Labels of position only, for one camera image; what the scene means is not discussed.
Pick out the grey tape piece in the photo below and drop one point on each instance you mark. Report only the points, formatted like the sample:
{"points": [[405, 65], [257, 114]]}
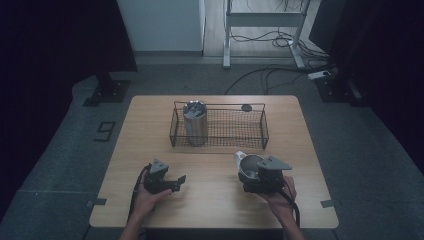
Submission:
{"points": [[97, 202], [327, 203]]}

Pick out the white cabinet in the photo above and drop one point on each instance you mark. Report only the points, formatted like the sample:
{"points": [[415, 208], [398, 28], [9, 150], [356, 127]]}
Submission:
{"points": [[161, 26]]}

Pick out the black stand base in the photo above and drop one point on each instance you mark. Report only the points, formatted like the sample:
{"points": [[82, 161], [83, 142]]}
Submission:
{"points": [[110, 91], [336, 90]]}

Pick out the steel tumbler with lid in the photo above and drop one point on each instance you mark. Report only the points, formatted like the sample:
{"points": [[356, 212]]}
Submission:
{"points": [[195, 123]]}

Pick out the person's left hand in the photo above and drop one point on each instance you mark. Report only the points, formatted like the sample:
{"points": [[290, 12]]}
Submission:
{"points": [[148, 201]]}

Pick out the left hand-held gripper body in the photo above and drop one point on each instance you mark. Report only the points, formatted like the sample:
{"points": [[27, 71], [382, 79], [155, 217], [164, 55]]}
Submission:
{"points": [[156, 180]]}

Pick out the white power strip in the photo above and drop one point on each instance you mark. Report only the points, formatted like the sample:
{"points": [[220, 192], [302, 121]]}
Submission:
{"points": [[319, 74]]}

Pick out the person's right hand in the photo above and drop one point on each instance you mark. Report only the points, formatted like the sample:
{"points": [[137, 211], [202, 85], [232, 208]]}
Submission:
{"points": [[279, 201]]}

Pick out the white desk frame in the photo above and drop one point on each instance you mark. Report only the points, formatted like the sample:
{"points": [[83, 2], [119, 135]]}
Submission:
{"points": [[263, 19]]}

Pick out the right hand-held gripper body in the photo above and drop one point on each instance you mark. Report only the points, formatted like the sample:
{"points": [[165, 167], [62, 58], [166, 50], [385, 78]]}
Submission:
{"points": [[270, 176]]}

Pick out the dark curtain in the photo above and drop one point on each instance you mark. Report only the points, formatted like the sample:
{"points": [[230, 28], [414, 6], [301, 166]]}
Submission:
{"points": [[383, 50], [50, 66]]}

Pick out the black round disc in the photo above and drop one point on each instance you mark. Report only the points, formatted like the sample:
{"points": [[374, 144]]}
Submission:
{"points": [[246, 107]]}

